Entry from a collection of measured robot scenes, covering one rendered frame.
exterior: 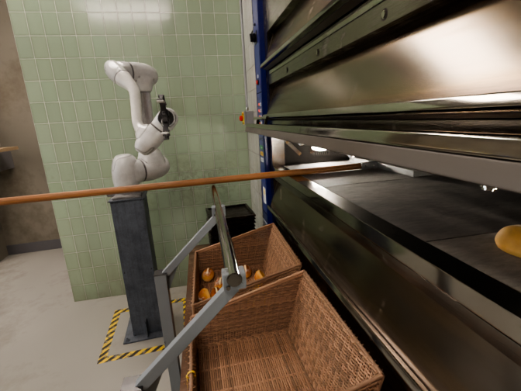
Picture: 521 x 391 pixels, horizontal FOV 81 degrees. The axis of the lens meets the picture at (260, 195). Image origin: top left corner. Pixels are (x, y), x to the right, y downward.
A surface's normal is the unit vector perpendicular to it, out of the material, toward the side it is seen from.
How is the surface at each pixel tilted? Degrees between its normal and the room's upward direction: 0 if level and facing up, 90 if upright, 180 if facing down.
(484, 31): 70
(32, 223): 90
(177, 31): 90
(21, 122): 90
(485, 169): 81
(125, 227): 90
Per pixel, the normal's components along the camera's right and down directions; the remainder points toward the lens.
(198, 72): 0.19, 0.23
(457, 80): -0.94, -0.24
